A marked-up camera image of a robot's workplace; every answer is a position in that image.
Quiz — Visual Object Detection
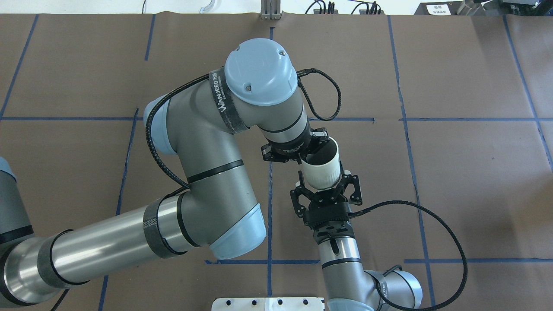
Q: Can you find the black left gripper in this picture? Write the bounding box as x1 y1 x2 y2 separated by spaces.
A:
261 128 330 165

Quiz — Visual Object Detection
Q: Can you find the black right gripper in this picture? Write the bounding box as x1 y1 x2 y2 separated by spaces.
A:
289 162 363 244

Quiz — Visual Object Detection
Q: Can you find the white ribbed HOME mug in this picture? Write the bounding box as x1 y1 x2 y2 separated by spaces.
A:
300 137 341 190

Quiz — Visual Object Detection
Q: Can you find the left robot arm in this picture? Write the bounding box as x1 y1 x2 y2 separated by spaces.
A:
1 38 330 308

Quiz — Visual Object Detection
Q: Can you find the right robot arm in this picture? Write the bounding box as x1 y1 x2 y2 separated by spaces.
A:
290 168 423 311

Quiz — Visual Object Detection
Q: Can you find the black red connector box left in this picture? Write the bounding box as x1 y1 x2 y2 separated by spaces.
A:
304 0 339 15

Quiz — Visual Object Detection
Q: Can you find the black red connector box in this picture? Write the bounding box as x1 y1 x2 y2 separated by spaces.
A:
350 0 385 15
304 0 339 15

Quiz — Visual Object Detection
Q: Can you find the brown paper table cover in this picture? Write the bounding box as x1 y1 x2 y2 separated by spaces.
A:
1 12 552 311

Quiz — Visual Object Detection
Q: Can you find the black red connector box right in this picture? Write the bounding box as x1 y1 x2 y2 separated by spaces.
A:
350 0 385 15

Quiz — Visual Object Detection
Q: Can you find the black box with white label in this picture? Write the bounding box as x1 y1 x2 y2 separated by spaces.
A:
413 1 462 16

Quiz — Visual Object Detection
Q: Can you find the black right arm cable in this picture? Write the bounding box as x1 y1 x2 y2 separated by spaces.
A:
348 200 468 311

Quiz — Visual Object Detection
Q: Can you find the aluminium frame post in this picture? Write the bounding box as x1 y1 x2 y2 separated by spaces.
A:
260 0 282 20

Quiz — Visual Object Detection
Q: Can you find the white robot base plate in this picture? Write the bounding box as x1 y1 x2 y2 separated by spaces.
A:
211 297 326 311

